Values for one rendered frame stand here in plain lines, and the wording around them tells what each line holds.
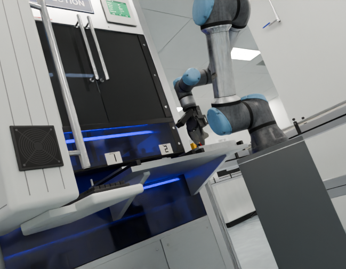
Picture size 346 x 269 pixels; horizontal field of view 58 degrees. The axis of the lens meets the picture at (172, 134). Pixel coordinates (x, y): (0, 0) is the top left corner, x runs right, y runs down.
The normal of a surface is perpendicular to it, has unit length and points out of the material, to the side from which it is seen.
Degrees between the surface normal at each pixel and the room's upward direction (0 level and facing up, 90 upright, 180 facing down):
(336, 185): 90
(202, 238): 90
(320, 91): 90
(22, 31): 90
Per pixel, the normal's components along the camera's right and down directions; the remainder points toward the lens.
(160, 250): 0.59, -0.37
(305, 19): -0.75, 0.10
